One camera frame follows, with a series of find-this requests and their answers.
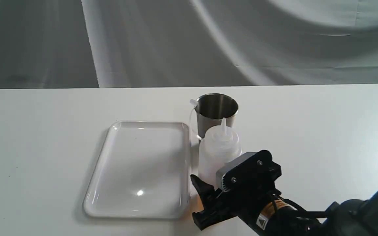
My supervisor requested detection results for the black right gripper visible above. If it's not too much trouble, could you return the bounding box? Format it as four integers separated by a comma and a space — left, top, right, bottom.
190, 174, 283, 230

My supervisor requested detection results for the translucent squeeze bottle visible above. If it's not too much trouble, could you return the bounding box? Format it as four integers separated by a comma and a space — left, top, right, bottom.
198, 118, 242, 189

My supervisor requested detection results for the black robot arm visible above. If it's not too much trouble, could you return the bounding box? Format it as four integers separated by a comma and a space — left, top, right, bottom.
190, 174, 378, 236

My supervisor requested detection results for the stainless steel cup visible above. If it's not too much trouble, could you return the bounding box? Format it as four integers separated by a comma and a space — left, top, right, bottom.
190, 93, 240, 141

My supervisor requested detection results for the white plastic tray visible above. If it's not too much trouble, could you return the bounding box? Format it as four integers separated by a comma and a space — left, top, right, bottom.
83, 121, 191, 219

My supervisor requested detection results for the grey white backdrop curtain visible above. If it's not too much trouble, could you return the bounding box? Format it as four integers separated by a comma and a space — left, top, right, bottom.
0, 0, 378, 89

